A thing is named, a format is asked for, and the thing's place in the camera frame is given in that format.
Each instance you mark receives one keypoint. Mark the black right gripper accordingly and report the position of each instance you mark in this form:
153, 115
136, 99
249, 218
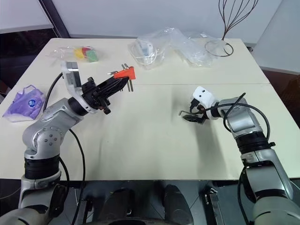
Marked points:
202, 114

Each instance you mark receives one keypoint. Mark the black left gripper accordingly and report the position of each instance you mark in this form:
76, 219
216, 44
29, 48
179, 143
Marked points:
92, 93

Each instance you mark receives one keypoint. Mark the red hex key holder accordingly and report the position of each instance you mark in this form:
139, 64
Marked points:
126, 73

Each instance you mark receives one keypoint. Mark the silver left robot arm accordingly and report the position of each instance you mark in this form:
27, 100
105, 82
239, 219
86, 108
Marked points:
47, 131

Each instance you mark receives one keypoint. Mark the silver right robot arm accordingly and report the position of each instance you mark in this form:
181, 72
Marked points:
243, 122

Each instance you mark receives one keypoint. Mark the small black hex key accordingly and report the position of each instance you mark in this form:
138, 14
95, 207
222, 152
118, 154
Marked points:
111, 72

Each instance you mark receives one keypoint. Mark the long black hex key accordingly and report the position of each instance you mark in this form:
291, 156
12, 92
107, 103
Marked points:
129, 86
132, 85

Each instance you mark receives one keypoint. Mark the bag with coloured pieces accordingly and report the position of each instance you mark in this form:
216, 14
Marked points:
86, 55

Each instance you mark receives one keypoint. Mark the bag with white mask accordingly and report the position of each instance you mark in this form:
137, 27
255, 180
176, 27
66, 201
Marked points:
145, 50

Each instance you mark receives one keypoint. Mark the clear empty plastic bag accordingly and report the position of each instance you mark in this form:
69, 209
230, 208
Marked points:
187, 50

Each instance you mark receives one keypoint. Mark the purple face mask packet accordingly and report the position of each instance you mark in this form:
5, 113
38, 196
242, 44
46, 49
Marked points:
25, 105

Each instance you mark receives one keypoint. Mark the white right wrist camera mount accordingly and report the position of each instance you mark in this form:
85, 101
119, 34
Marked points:
204, 95

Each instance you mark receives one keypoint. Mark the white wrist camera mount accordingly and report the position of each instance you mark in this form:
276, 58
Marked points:
204, 95
70, 78

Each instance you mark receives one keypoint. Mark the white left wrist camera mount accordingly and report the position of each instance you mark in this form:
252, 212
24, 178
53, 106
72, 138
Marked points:
70, 78

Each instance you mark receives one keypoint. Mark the black metal bracket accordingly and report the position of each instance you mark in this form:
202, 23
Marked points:
212, 206

